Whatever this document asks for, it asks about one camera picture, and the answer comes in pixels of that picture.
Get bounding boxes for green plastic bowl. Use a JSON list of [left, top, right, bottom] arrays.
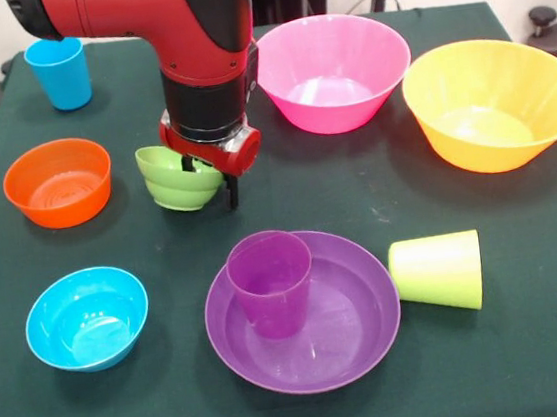
[[133, 138, 228, 218]]

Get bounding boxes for blue plastic cup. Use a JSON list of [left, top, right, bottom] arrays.
[[21, 33, 95, 116]]

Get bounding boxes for lime green plastic cup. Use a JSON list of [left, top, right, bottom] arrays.
[[385, 228, 488, 320]]

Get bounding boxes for purple plastic bowl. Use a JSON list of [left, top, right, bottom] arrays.
[[196, 219, 411, 406]]

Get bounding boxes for purple plastic cup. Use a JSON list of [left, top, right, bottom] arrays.
[[222, 225, 322, 345]]

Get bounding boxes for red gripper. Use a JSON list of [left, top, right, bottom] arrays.
[[156, 98, 269, 217]]

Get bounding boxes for orange plastic bowl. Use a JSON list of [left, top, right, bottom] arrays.
[[0, 132, 119, 235]]

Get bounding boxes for blue plastic bowl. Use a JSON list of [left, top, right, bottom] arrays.
[[19, 261, 158, 381]]

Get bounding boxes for pink plastic bowl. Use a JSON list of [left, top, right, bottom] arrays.
[[249, 5, 420, 144]]

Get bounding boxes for yellow plastic bowl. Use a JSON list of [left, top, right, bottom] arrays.
[[396, 30, 557, 184]]

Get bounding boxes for black chair armrest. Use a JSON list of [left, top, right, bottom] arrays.
[[524, 4, 557, 75]]

